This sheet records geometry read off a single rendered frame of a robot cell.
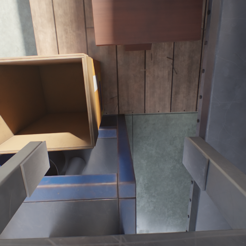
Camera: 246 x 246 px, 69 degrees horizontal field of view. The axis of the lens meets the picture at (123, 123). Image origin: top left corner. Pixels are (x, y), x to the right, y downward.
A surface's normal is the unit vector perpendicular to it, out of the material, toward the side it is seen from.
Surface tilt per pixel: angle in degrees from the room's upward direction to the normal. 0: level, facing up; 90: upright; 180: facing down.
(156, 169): 0
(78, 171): 84
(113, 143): 0
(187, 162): 90
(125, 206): 0
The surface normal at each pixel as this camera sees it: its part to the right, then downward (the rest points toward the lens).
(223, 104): -0.48, 0.27
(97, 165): 0.04, 0.29
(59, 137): -0.05, -0.95
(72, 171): 0.17, -0.91
